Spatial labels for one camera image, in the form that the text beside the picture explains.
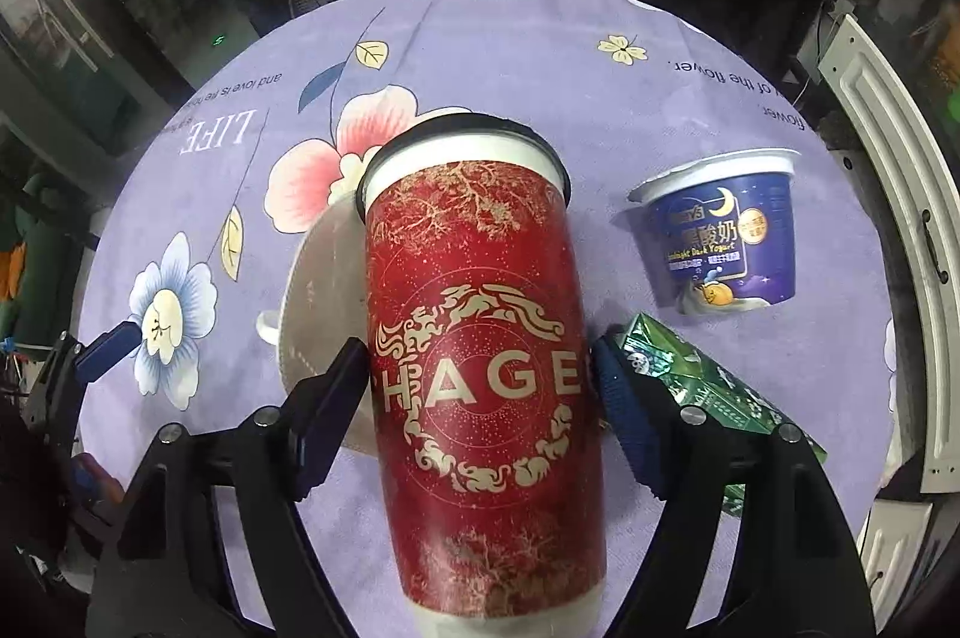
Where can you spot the blue yogurt cup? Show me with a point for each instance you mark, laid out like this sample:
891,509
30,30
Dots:
720,240

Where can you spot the green crumpled packet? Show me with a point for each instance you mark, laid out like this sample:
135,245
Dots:
720,390

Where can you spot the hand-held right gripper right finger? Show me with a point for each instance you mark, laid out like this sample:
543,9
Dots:
622,413

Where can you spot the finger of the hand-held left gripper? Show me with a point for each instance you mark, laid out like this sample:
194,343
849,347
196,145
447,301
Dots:
112,349

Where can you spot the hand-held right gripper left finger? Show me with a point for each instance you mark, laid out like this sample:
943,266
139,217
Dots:
330,413

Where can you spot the white face mask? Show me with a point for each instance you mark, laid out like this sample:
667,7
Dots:
322,308

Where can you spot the purple floral tablecloth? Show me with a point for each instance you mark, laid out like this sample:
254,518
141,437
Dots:
525,53

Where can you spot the red paper cup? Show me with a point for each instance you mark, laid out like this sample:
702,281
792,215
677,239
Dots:
480,323

